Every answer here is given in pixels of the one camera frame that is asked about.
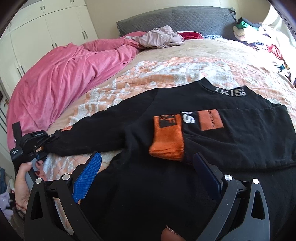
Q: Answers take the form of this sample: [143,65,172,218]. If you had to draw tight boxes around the orange white patterned blanket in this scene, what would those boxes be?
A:
[43,57,295,187]

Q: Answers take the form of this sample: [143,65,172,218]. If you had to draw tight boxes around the grey quilted headboard cover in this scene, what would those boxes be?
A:
[116,6,236,40]

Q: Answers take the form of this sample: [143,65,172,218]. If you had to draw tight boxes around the left hand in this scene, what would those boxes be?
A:
[14,160,45,210]

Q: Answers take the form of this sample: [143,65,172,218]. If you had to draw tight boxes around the pile of mixed clothes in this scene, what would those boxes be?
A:
[232,18,295,85]

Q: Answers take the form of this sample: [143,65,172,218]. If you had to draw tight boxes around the black orange sweatshirt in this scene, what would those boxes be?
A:
[46,79,295,240]

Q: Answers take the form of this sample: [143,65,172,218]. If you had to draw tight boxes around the red garment by headboard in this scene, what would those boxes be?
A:
[177,31,204,40]

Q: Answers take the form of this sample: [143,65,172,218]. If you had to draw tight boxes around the beige bed sheet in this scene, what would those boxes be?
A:
[48,39,295,133]

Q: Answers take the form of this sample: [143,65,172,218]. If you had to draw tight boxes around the pink duvet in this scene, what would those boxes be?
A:
[6,31,144,149]

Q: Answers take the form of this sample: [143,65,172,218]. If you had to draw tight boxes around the white wardrobe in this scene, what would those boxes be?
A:
[0,0,99,98]

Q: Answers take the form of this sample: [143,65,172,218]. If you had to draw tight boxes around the right hand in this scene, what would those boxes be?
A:
[161,227,185,241]

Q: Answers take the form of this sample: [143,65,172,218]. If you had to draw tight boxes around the blue patterned pillow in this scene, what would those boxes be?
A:
[203,35,224,40]

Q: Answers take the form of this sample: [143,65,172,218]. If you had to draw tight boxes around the mauve crumpled garment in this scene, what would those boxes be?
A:
[131,25,185,49]

